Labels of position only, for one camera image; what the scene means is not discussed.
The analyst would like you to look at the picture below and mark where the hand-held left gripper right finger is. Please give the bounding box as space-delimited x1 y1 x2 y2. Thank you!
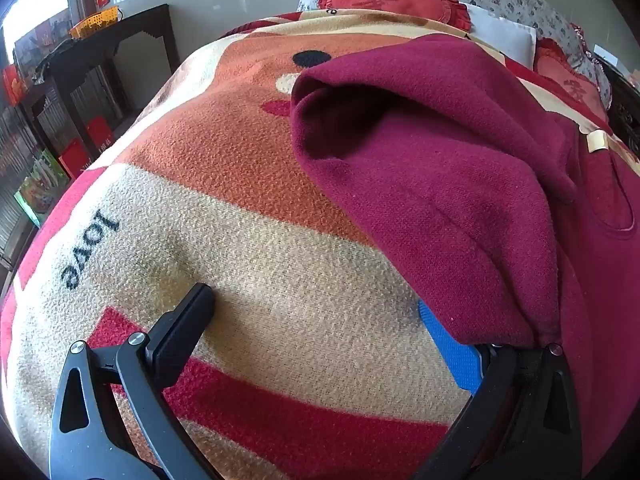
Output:
415 302 584 480

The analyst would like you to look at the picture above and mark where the red box by window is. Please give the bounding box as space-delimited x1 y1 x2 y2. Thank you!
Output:
2 65 26 106

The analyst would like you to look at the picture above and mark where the maroon fleece sweatshirt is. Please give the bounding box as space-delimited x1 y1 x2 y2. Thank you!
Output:
290 33 640 480

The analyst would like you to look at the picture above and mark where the yellow plastic basket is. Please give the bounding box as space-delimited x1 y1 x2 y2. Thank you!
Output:
69 6 123 40

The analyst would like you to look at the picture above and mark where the white pillow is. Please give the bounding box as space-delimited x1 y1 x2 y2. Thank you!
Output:
452 2 538 68

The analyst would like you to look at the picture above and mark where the colourful printed box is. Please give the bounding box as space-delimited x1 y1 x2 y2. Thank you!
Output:
14 149 71 228

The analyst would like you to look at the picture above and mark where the printed fleece blanket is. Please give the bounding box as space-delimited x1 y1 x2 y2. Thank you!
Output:
0 7 640 480

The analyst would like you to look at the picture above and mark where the dark wooden side table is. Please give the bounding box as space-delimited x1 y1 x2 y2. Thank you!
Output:
20 4 181 161

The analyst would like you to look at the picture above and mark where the small red frilled cushion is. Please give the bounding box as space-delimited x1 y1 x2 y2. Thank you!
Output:
532 25 608 106

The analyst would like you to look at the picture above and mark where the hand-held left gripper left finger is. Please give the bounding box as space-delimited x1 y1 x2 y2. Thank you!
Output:
48 282 221 480

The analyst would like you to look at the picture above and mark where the red gift box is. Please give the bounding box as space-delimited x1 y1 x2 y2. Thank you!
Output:
85 115 117 153
57 137 93 181

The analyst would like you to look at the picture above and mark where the dark carved headboard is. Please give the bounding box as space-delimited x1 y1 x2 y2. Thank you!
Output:
592 45 640 161

